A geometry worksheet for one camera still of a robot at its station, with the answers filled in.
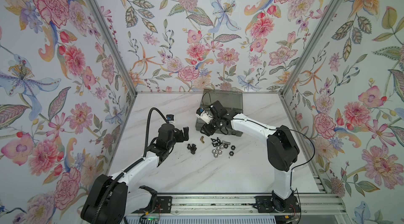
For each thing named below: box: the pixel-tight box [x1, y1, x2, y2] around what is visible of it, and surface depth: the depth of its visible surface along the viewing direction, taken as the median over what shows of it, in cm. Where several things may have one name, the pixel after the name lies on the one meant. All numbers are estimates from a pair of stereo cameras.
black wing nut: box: [210, 136, 223, 148], surface depth 97 cm
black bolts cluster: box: [186, 143, 197, 155], surface depth 94 cm
